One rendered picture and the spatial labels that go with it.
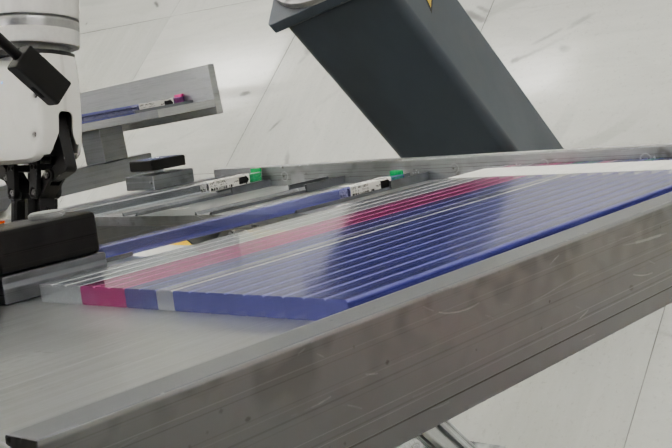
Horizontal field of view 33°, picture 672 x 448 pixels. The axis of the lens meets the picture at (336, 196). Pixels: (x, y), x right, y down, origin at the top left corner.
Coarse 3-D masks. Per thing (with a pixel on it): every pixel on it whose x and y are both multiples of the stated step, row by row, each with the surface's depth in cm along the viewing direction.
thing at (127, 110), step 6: (174, 102) 148; (114, 108) 141; (120, 108) 141; (126, 108) 142; (132, 108) 143; (138, 108) 144; (84, 114) 137; (90, 114) 138; (96, 114) 138; (102, 114) 139; (108, 114) 140; (114, 114) 141; (120, 114) 141; (126, 114) 142; (84, 120) 137; (90, 120) 138; (96, 120) 138
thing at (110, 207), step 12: (252, 180) 126; (156, 192) 117; (168, 192) 118; (180, 192) 119; (192, 192) 120; (204, 192) 121; (96, 204) 112; (108, 204) 112; (120, 204) 113; (132, 204) 114; (144, 204) 115; (96, 216) 111
